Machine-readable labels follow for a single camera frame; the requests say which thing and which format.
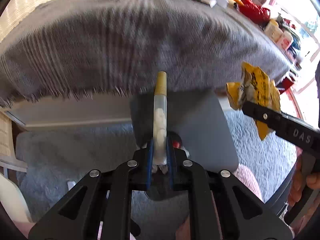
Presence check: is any orange carrot toy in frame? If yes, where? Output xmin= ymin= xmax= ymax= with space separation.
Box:
xmin=233 ymin=0 xmax=244 ymax=6

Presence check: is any red plastic basket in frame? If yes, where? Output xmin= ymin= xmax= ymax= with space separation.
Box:
xmin=238 ymin=0 xmax=270 ymax=25

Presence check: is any yellow snack bag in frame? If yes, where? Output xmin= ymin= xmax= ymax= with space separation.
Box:
xmin=226 ymin=61 xmax=282 ymax=141

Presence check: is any right human hand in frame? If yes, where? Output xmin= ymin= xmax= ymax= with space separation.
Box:
xmin=288 ymin=156 xmax=319 ymax=206

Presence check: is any yellow cap lotion bottle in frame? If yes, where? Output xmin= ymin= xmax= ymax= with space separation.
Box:
xmin=264 ymin=19 xmax=283 ymax=43

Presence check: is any red snack wrapper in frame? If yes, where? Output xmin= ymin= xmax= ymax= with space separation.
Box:
xmin=170 ymin=132 xmax=183 ymax=149

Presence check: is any grey plaid tablecloth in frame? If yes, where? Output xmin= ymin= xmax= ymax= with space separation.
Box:
xmin=1 ymin=0 xmax=291 ymax=107

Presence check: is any pink label white bottle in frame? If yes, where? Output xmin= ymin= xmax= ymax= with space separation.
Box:
xmin=276 ymin=31 xmax=293 ymax=51

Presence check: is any clear tube yellow cap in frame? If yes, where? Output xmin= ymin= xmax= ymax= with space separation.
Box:
xmin=153 ymin=72 xmax=167 ymax=165

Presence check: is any small red box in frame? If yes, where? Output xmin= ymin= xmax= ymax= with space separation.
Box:
xmin=276 ymin=76 xmax=295 ymax=94

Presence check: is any grey trash bin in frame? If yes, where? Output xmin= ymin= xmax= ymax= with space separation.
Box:
xmin=130 ymin=89 xmax=239 ymax=201

